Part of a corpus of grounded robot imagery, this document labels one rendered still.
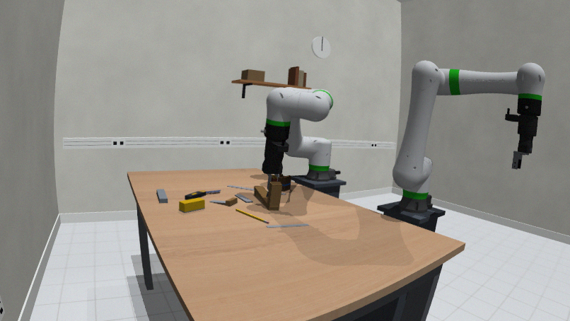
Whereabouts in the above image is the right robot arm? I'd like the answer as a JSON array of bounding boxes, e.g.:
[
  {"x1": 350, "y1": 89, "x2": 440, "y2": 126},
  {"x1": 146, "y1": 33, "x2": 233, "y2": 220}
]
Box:
[{"x1": 266, "y1": 87, "x2": 341, "y2": 182}]

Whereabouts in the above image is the yellow rectangular block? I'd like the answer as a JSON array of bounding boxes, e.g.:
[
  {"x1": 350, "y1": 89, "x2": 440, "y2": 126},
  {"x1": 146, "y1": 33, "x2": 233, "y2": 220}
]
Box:
[{"x1": 179, "y1": 198, "x2": 205, "y2": 213}]

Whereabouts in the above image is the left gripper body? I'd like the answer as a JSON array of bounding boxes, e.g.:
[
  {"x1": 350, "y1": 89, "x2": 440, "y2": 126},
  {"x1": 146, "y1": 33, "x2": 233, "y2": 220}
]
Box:
[{"x1": 505, "y1": 98, "x2": 542, "y2": 153}]

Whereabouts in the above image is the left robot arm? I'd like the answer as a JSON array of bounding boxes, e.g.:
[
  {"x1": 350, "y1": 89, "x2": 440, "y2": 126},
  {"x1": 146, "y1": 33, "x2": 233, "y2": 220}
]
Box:
[{"x1": 392, "y1": 61, "x2": 545, "y2": 213}]

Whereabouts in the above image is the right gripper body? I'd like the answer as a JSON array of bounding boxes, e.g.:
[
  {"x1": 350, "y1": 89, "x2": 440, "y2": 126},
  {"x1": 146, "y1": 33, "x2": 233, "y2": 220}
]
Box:
[{"x1": 261, "y1": 123, "x2": 291, "y2": 174}]

